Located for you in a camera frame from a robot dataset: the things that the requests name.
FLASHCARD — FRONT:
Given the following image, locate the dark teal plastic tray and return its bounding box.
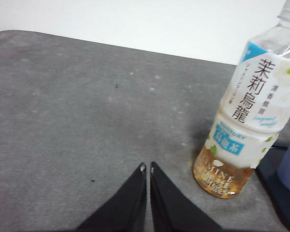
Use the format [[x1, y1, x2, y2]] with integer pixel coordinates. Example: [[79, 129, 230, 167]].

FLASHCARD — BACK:
[[256, 145, 290, 232]]

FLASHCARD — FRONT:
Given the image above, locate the jasmine oolong tea bottle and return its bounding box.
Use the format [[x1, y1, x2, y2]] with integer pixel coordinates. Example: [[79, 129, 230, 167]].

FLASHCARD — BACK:
[[192, 0, 290, 199]]

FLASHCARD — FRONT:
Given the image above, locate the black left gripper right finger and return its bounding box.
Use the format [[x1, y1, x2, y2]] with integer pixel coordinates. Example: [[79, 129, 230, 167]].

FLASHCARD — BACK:
[[149, 161, 223, 232]]

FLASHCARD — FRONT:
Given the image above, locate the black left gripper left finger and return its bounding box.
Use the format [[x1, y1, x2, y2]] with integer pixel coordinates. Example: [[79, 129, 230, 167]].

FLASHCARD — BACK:
[[74, 162, 147, 232]]

